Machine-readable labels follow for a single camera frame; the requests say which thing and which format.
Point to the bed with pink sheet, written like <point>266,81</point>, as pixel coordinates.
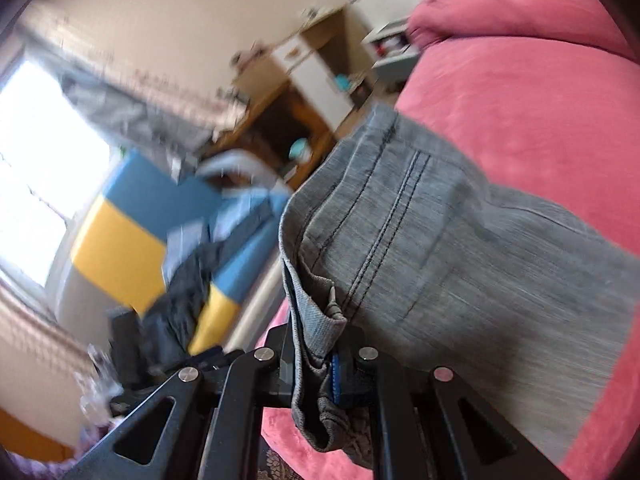
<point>525,120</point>

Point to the pink duvet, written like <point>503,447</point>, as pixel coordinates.
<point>500,5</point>

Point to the blue denim pants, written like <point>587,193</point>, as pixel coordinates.
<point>450,260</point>

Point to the wooden desk with white cabinet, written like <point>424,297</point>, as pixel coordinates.
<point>310,85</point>

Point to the chair with blue cloth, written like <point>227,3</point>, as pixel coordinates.
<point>135,220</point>

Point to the white nightstand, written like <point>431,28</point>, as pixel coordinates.
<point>392,52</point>

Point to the dark grey cloth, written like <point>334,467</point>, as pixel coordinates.
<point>185,300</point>

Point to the teal cup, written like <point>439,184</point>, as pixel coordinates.
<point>300,150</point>

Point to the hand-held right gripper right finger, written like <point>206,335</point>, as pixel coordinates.
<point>337,380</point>

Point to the bright window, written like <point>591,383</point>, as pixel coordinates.
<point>45,160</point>

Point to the dark patterned cloth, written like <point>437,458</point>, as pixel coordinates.
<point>280,467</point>

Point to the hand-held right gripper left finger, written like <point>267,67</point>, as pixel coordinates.
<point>282,380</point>

